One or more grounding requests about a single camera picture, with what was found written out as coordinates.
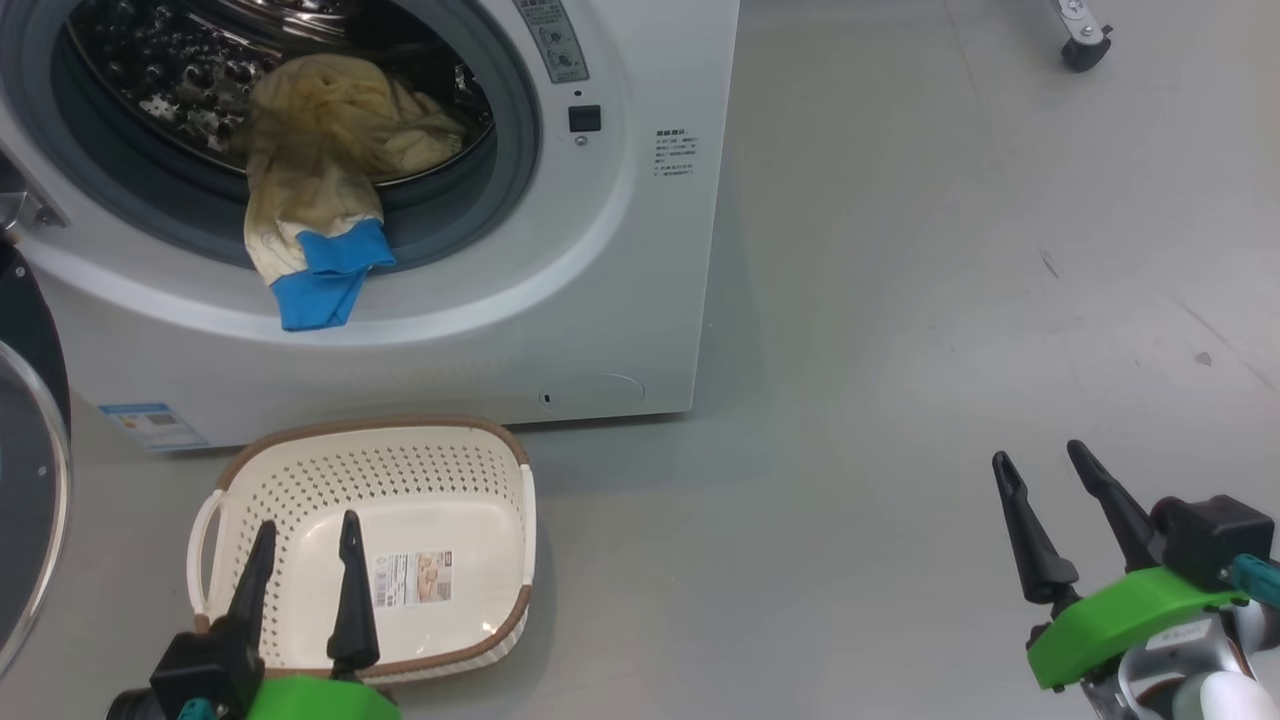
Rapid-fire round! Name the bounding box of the cream garment with blue cuffs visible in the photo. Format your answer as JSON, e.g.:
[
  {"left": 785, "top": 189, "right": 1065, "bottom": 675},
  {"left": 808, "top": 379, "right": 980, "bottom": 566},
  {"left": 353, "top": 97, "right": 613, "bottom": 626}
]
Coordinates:
[{"left": 243, "top": 53, "right": 397, "bottom": 333}]

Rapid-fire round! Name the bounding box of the black caster wheel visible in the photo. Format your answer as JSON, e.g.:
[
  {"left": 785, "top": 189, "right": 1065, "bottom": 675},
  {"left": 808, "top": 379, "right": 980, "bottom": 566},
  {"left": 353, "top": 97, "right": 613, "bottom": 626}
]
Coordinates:
[{"left": 1045, "top": 0, "right": 1114, "bottom": 73}]

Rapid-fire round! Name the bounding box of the washing machine glass door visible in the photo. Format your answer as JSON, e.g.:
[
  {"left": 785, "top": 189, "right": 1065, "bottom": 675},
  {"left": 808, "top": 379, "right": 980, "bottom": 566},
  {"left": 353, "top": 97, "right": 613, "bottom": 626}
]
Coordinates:
[{"left": 0, "top": 240, "right": 73, "bottom": 681}]

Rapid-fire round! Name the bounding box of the printed warning text sticker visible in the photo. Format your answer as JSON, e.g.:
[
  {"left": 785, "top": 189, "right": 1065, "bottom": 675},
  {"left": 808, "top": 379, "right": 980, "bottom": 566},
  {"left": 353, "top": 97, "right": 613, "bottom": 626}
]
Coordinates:
[{"left": 653, "top": 128, "right": 698, "bottom": 178}]

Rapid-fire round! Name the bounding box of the white front-load washing machine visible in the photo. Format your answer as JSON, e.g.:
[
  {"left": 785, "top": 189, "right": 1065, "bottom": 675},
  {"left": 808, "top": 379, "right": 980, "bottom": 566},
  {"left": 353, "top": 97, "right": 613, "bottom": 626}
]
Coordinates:
[{"left": 0, "top": 0, "right": 741, "bottom": 453}]

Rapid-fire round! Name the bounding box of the metal door hinge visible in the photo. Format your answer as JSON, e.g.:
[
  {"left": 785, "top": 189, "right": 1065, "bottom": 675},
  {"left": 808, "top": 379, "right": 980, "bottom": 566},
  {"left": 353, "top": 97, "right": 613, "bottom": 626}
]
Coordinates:
[{"left": 0, "top": 190, "right": 66, "bottom": 236}]

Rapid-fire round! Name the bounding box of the plain cream garment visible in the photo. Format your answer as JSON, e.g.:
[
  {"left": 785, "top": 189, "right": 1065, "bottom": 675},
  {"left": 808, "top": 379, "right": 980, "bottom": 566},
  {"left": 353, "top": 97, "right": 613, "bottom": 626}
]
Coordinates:
[{"left": 375, "top": 85, "right": 469, "bottom": 179}]

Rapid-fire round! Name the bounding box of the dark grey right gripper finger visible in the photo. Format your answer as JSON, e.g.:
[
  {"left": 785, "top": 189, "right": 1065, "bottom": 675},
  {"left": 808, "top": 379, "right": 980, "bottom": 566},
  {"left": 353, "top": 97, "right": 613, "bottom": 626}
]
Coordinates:
[
  {"left": 992, "top": 451, "right": 1081, "bottom": 606},
  {"left": 1066, "top": 440, "right": 1161, "bottom": 573}
]

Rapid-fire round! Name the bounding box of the grey icon sticker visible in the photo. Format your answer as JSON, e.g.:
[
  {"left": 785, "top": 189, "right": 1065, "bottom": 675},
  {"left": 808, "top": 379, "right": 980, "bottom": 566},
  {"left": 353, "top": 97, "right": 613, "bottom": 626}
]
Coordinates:
[{"left": 513, "top": 0, "right": 590, "bottom": 85}]

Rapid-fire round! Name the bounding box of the basket product label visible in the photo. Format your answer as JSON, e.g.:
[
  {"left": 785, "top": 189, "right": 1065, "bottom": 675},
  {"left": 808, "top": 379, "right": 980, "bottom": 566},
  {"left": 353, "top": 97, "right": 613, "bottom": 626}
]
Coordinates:
[{"left": 373, "top": 550, "right": 453, "bottom": 609}]

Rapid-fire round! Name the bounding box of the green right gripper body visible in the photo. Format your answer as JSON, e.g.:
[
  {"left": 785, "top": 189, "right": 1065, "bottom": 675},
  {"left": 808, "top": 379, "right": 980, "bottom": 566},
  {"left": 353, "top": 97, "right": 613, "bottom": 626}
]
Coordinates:
[{"left": 1027, "top": 565, "right": 1251, "bottom": 691}]

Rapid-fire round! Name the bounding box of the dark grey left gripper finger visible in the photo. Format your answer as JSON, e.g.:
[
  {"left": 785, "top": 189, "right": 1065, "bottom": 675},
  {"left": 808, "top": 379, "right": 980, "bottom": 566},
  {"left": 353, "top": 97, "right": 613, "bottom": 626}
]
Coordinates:
[
  {"left": 327, "top": 510, "right": 381, "bottom": 676},
  {"left": 225, "top": 520, "right": 278, "bottom": 641}
]

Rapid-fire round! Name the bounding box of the oval filter cover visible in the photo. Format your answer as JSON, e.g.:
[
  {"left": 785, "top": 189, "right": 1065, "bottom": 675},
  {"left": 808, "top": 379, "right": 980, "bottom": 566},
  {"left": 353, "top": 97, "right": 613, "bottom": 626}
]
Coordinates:
[{"left": 538, "top": 373, "right": 646, "bottom": 409}]

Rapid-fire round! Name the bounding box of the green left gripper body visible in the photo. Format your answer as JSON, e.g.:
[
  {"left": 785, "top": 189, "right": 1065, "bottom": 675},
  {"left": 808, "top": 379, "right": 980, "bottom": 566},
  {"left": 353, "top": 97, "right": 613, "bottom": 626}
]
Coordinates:
[{"left": 245, "top": 675, "right": 403, "bottom": 720}]

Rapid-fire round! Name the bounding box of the blue energy label sticker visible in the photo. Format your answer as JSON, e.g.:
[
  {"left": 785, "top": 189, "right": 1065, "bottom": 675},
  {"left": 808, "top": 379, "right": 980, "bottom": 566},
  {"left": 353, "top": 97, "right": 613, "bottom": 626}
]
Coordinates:
[{"left": 98, "top": 402, "right": 209, "bottom": 453}]

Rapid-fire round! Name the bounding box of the stainless steel washing machine drum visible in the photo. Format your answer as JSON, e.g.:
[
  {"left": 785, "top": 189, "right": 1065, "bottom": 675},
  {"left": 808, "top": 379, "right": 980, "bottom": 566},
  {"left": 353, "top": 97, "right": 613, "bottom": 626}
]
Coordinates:
[{"left": 65, "top": 0, "right": 496, "bottom": 186}]

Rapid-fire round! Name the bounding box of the cream perforated laundry basket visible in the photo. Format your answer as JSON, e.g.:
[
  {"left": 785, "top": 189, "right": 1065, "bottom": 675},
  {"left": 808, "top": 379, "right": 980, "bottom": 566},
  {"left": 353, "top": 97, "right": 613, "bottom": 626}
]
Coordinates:
[{"left": 187, "top": 417, "right": 538, "bottom": 685}]

